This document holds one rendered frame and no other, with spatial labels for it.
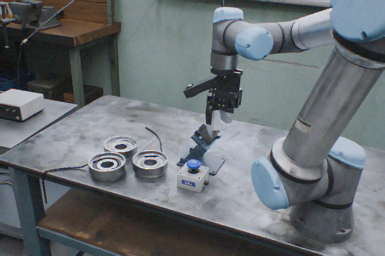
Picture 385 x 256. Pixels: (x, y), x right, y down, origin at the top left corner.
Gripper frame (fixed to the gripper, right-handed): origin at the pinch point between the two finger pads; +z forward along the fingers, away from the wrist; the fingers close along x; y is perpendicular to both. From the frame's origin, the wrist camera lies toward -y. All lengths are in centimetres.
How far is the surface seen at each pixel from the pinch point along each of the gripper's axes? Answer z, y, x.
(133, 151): 8.7, -22.0, -8.6
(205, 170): 7.4, 2.7, -10.2
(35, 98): 16, -91, 21
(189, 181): 8.8, 0.0, -15.5
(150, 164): 10.9, -15.4, -9.9
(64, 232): 37, -40, -23
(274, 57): 15, -12, 149
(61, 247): 92, -79, 11
